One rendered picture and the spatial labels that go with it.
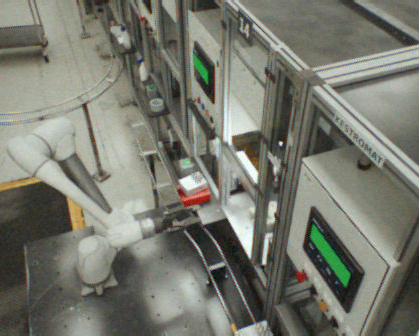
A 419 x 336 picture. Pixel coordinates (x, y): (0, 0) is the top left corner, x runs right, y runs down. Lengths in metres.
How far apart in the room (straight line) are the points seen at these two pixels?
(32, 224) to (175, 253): 1.59
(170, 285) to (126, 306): 0.24
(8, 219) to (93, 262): 1.73
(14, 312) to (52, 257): 0.79
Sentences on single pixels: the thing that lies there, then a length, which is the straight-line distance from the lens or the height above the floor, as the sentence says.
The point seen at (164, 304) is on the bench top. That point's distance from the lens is 2.34.
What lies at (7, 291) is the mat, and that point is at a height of 0.01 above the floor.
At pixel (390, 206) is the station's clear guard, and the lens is 1.14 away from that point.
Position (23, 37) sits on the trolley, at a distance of 5.98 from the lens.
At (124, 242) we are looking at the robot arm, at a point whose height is 1.13.
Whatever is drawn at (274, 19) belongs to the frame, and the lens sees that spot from 1.68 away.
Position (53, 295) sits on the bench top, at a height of 0.68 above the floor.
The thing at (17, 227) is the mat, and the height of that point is 0.01.
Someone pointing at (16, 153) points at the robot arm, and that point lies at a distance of 2.09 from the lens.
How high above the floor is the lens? 2.68
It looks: 42 degrees down
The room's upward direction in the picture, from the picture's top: straight up
